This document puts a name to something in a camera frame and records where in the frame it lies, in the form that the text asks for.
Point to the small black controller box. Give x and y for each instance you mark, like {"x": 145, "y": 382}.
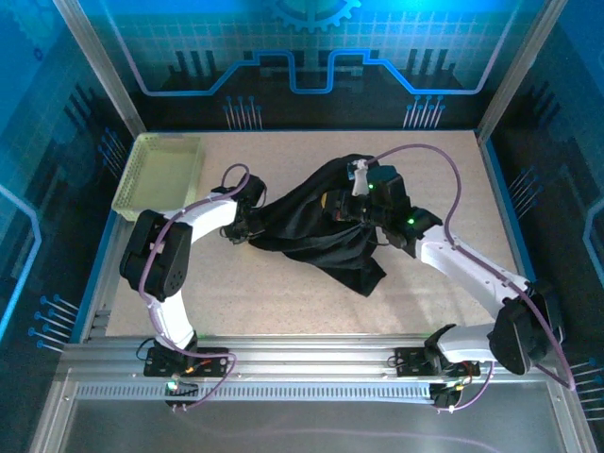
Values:
{"x": 443, "y": 396}
{"x": 181, "y": 394}

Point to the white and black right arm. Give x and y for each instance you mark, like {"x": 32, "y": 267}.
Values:
{"x": 472, "y": 269}

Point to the aluminium frame post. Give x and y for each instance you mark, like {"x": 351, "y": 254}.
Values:
{"x": 519, "y": 66}
{"x": 99, "y": 66}

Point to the black t-shirt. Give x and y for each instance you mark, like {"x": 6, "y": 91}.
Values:
{"x": 307, "y": 222}

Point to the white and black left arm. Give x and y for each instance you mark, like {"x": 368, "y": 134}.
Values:
{"x": 212, "y": 219}

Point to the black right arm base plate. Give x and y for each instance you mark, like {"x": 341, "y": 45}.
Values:
{"x": 410, "y": 362}

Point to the pale green perforated basket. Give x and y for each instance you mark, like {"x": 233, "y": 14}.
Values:
{"x": 160, "y": 177}

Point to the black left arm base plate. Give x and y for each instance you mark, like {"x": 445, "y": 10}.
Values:
{"x": 212, "y": 362}

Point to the aluminium mounting rail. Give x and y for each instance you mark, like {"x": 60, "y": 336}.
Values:
{"x": 307, "y": 358}

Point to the steel shelf panel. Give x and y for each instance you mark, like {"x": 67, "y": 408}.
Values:
{"x": 307, "y": 424}

